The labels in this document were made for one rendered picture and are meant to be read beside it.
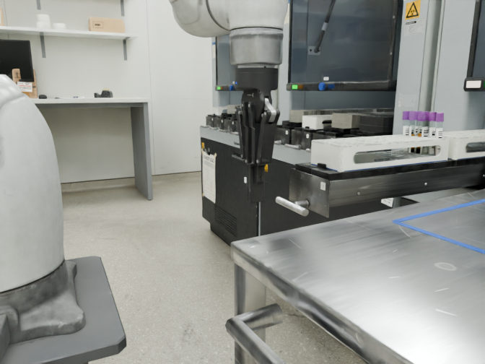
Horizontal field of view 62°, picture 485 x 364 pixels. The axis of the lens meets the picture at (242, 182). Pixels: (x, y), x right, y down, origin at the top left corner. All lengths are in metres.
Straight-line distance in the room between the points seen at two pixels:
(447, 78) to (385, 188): 0.51
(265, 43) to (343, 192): 0.30
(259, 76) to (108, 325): 0.43
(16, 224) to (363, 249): 0.35
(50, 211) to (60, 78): 3.65
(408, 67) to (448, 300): 1.07
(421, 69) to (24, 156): 1.09
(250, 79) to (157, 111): 3.60
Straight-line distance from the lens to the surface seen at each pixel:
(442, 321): 0.30
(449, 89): 1.24
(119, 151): 4.22
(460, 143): 1.00
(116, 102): 3.55
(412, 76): 1.33
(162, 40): 4.30
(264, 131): 0.67
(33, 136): 0.49
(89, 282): 0.62
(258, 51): 0.67
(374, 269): 0.36
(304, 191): 0.80
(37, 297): 0.52
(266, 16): 0.68
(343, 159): 0.77
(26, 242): 0.49
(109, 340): 0.49
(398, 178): 0.85
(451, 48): 1.25
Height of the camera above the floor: 0.96
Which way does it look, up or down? 13 degrees down
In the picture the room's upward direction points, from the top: straight up
